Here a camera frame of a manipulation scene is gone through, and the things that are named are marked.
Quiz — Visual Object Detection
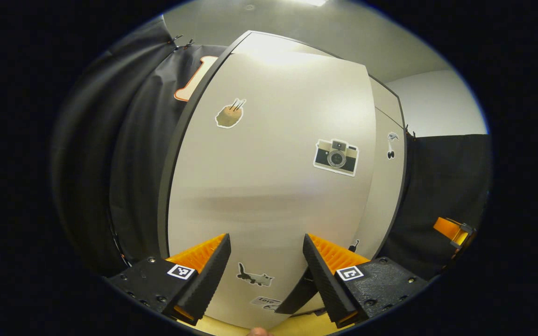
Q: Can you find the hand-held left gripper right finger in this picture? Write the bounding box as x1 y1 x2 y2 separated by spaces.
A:
303 233 431 329

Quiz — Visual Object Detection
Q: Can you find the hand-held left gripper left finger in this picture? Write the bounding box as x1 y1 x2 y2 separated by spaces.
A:
103 233 231 326

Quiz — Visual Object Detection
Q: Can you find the white cabinet door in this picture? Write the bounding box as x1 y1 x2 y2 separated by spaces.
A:
166 49 378 329
351 106 407 259

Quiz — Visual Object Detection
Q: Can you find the white shoe cabinet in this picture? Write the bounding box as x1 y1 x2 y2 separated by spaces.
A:
157 30 410 329

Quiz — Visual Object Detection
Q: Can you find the black backdrop cloth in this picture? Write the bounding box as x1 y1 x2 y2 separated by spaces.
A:
52 19 232 276
383 134 491 280

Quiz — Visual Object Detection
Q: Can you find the black door handle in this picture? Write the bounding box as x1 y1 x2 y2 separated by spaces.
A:
276 268 319 315

